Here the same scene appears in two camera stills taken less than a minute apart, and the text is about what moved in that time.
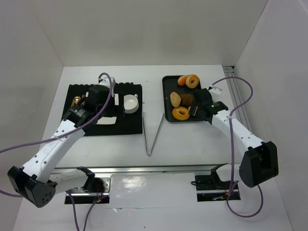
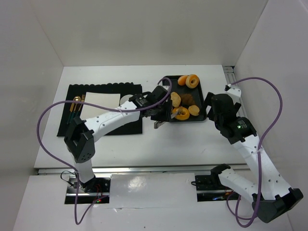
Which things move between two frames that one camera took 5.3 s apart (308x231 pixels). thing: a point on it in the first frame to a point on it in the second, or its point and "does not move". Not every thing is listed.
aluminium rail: (165, 169) does not move
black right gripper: (196, 110) to (210, 106)
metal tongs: (156, 135) to (158, 123)
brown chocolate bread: (186, 99) does not move
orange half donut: (181, 80) does not move
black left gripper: (111, 105) to (166, 110)
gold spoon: (76, 100) does not move
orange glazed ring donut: (179, 116) does not move
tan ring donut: (192, 81) does not move
